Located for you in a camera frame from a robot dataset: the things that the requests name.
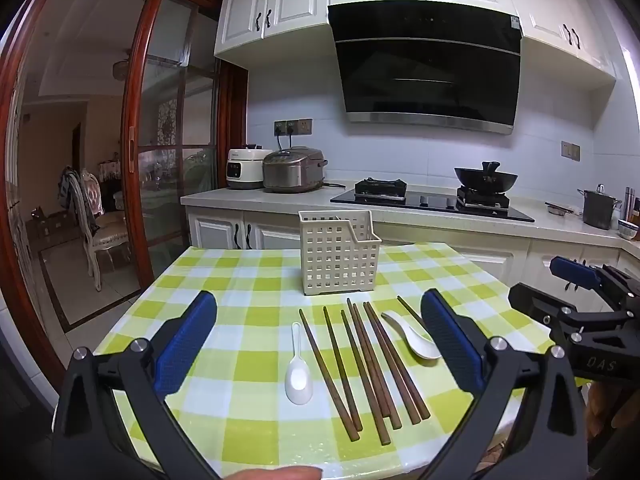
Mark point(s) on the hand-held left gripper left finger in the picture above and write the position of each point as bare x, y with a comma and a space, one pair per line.
185, 342

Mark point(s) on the black burner grate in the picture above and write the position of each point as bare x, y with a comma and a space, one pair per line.
380, 189
482, 199

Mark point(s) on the black range hood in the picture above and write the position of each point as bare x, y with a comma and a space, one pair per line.
425, 75

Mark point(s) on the white kitchen cabinets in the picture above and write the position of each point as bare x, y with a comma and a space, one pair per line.
215, 230
270, 5

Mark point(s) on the black wok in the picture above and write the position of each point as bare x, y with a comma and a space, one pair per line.
485, 177

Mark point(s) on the green checked tablecloth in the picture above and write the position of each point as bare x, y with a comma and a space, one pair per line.
240, 360

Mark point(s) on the white upper kitchen cabinets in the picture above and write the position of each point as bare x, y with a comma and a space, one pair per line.
270, 5

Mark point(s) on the stainless steel stock pot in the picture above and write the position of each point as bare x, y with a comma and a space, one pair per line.
596, 210

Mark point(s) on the dark bag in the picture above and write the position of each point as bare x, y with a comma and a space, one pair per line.
67, 190

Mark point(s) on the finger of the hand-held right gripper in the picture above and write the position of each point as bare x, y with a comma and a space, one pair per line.
540, 305
575, 271

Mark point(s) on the black glass gas cooktop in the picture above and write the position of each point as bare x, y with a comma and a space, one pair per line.
430, 204

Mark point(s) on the metal bottle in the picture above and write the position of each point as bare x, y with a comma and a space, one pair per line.
628, 202

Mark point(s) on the gold wall switch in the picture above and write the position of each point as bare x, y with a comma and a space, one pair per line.
570, 151

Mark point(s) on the white lower kitchen cabinets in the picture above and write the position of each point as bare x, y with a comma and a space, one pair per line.
215, 230

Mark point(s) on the red wooden door frame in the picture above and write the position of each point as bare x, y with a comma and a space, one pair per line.
12, 110

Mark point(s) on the silver rice cooker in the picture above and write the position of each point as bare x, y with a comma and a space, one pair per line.
292, 170

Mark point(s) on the blue and white bowl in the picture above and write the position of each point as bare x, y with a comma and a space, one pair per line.
628, 230

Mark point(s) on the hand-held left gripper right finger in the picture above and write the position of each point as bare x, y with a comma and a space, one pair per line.
450, 345

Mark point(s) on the white ornate chair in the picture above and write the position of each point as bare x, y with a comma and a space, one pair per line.
102, 240

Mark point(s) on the gold wall socket panel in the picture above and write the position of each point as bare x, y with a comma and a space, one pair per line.
295, 127

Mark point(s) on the white electric pressure cooker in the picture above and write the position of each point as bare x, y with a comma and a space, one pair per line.
242, 167

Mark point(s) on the speckled stone countertop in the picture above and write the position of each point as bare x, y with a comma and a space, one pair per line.
270, 200

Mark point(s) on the row of wooden chopsticks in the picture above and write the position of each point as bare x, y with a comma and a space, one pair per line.
393, 360

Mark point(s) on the person's left hand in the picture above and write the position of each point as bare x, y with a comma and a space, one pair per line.
280, 475

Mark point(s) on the white plastic utensil basket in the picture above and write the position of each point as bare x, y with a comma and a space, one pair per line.
340, 288

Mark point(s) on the small metal dish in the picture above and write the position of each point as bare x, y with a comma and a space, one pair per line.
562, 208

